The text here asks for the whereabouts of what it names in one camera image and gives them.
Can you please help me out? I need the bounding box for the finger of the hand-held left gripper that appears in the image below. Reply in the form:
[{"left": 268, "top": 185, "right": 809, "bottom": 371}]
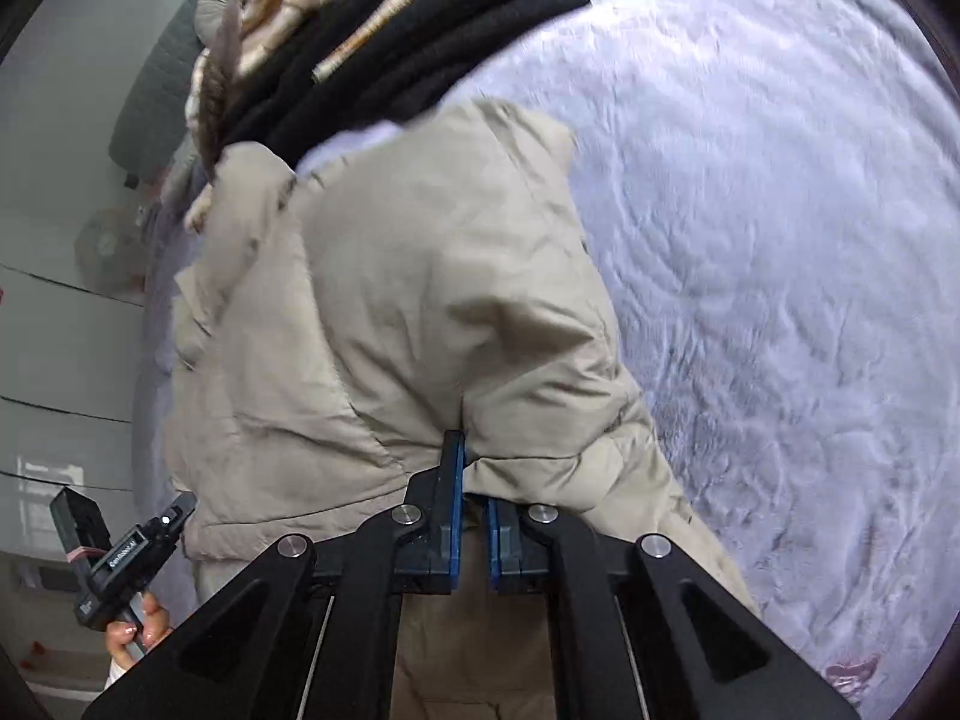
[{"left": 152, "top": 493, "right": 200, "bottom": 550}]

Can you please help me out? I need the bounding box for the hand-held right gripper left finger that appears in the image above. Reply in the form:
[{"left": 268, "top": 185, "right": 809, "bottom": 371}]
[{"left": 82, "top": 430, "right": 470, "bottom": 720}]

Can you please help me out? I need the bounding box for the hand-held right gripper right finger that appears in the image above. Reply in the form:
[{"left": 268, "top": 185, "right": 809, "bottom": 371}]
[{"left": 484, "top": 495, "right": 863, "bottom": 720}]

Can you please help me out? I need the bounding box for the beige puffer jacket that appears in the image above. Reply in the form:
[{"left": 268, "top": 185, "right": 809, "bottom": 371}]
[{"left": 161, "top": 97, "right": 766, "bottom": 720}]

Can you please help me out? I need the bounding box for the person's left hand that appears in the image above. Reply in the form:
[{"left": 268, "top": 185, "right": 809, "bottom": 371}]
[{"left": 104, "top": 591, "right": 177, "bottom": 670}]

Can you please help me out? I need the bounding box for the white electric fan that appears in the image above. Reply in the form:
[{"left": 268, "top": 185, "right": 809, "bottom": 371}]
[{"left": 73, "top": 208, "right": 149, "bottom": 295}]

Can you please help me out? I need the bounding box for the lavender embossed plush blanket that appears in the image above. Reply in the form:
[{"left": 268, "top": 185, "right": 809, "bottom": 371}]
[{"left": 131, "top": 0, "right": 960, "bottom": 720}]

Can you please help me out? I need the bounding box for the grey quilted headboard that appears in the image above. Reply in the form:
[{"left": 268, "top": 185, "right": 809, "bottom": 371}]
[{"left": 107, "top": 0, "right": 205, "bottom": 172}]

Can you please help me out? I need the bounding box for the black folded garment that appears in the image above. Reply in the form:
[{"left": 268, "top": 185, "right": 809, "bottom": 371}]
[{"left": 214, "top": 0, "right": 593, "bottom": 170}]

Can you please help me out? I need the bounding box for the cream and brown twisted knit garment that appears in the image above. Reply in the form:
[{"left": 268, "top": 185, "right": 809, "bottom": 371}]
[{"left": 182, "top": 0, "right": 451, "bottom": 235}]

